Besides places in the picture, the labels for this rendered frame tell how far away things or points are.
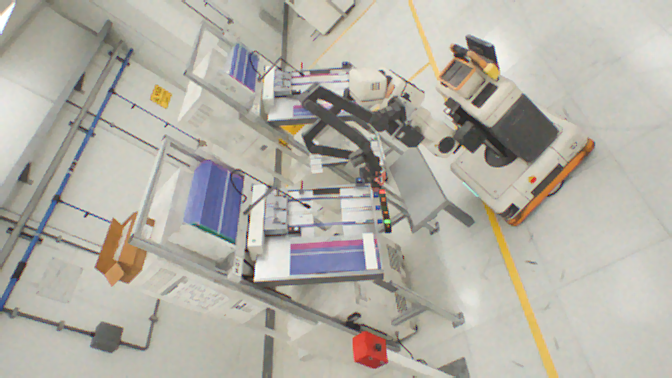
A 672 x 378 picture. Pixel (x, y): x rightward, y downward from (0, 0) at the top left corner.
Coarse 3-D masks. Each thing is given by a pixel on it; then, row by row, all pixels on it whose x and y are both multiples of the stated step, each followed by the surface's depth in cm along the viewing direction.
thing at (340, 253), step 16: (304, 240) 272; (320, 240) 271; (336, 240) 271; (352, 240) 270; (368, 240) 270; (304, 256) 264; (320, 256) 263; (336, 256) 263; (352, 256) 262; (368, 256) 262; (304, 272) 256; (320, 272) 256
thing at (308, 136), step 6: (348, 90) 260; (342, 96) 265; (348, 96) 261; (330, 108) 265; (336, 108) 265; (336, 114) 266; (318, 120) 265; (312, 126) 266; (318, 126) 265; (324, 126) 266; (306, 132) 265; (312, 132) 265; (318, 132) 266; (306, 138) 264; (312, 138) 265; (306, 144) 265; (312, 144) 265
